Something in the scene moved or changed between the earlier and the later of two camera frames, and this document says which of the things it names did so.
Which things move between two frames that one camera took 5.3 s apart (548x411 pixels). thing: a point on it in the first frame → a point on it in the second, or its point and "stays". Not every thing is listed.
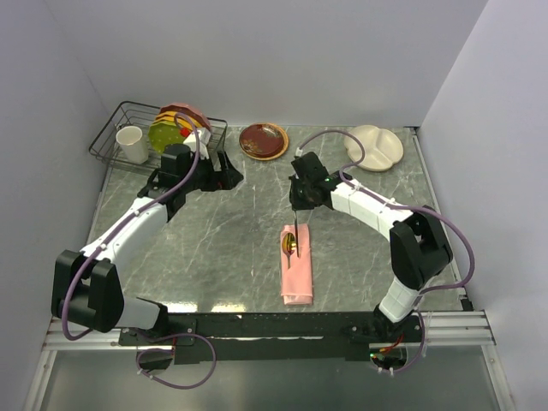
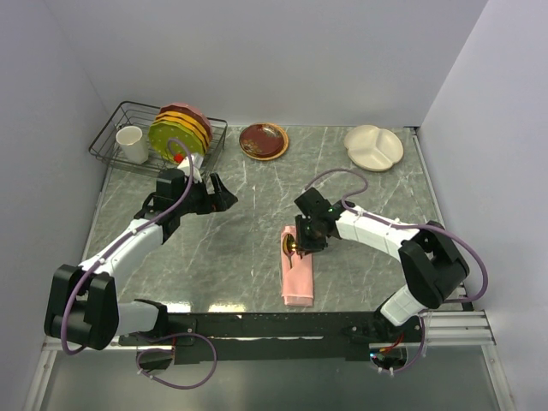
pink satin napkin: [296, 282] stays
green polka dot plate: [162, 134] stays
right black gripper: [296, 203] → [303, 243]
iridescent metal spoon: [288, 246] stays
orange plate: [170, 116] stays
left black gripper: [225, 179] → [219, 201]
